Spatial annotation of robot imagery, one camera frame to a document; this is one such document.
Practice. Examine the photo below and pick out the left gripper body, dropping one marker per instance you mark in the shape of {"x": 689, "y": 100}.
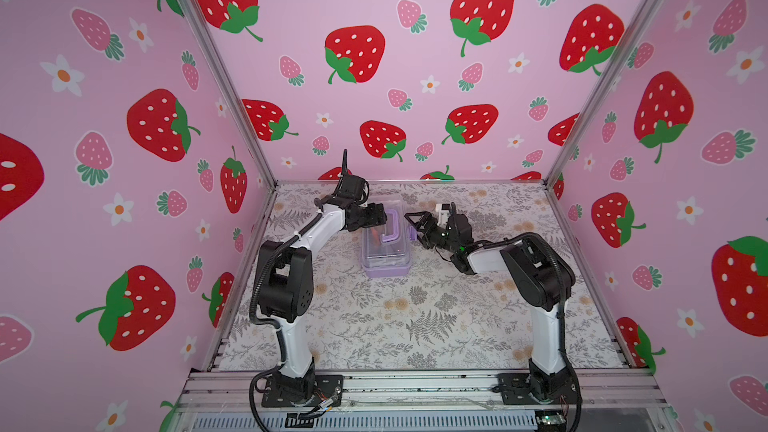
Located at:
{"x": 367, "y": 217}

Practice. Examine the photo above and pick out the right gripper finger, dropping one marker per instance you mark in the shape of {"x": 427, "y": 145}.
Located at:
{"x": 421, "y": 217}
{"x": 417, "y": 231}

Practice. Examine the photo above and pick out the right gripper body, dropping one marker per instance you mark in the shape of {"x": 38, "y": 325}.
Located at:
{"x": 438, "y": 237}

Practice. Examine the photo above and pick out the purple plastic tool box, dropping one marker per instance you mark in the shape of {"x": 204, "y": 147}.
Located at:
{"x": 386, "y": 249}

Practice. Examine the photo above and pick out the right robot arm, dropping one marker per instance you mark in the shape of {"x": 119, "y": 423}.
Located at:
{"x": 543, "y": 279}

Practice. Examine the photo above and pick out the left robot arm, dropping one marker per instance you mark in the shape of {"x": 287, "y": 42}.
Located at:
{"x": 283, "y": 285}

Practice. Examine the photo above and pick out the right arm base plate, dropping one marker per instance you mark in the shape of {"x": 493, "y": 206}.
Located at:
{"x": 520, "y": 389}

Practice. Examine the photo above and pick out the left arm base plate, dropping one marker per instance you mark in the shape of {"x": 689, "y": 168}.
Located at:
{"x": 315, "y": 391}

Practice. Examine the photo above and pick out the aluminium frame rail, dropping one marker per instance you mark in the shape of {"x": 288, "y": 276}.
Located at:
{"x": 442, "y": 400}

